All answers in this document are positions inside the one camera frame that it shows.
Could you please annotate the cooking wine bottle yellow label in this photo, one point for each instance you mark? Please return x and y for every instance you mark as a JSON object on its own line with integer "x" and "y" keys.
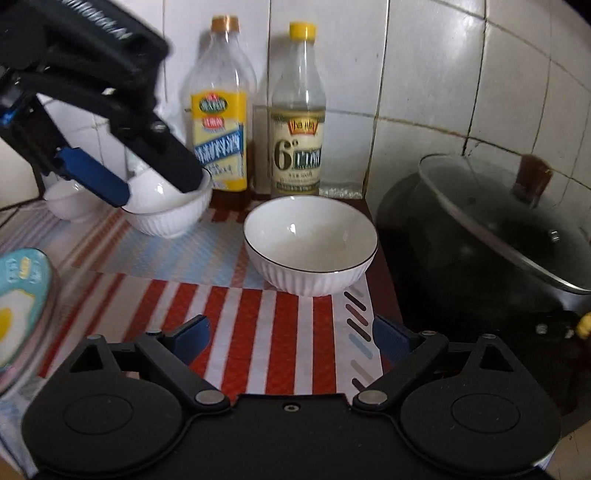
{"x": 218, "y": 99}

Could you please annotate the striped red white table mat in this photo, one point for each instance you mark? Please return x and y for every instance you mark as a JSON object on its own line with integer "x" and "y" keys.
{"x": 118, "y": 283}

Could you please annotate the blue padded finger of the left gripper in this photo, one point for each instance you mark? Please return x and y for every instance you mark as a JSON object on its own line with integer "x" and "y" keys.
{"x": 75, "y": 164}

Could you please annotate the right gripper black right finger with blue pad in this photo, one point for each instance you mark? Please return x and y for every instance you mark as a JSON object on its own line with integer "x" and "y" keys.
{"x": 410, "y": 355}

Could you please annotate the white ribbed bowl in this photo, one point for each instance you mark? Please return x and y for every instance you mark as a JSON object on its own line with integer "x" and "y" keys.
{"x": 70, "y": 201}
{"x": 157, "y": 208}
{"x": 309, "y": 246}

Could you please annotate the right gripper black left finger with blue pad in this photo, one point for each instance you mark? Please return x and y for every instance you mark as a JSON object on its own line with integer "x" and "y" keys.
{"x": 166, "y": 358}

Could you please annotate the black wok with glass lid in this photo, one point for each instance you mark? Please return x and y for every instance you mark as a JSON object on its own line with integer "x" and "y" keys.
{"x": 473, "y": 248}

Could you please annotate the white vinegar bottle yellow cap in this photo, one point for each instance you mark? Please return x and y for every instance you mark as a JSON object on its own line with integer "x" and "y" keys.
{"x": 297, "y": 118}

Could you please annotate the blue egg plate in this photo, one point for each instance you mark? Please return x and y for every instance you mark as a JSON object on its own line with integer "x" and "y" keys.
{"x": 29, "y": 288}

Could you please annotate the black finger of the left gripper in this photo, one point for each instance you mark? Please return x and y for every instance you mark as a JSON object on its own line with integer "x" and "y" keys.
{"x": 152, "y": 141}

